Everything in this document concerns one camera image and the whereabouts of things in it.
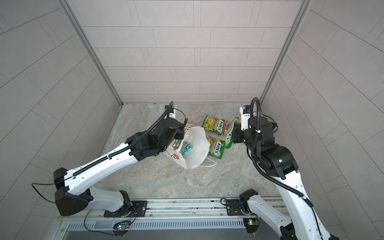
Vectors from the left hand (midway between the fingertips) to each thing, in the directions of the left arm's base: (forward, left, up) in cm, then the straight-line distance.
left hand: (186, 123), depth 68 cm
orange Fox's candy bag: (+18, -26, -27) cm, 42 cm away
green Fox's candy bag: (+18, -16, -27) cm, 37 cm away
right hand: (-3, -20, +4) cm, 21 cm away
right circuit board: (-36, -31, -29) cm, 56 cm away
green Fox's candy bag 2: (+2, -17, -28) cm, 33 cm away
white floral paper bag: (-4, -2, -22) cm, 23 cm away
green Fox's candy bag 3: (-9, -19, -1) cm, 21 cm away
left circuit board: (-37, +27, -25) cm, 52 cm away
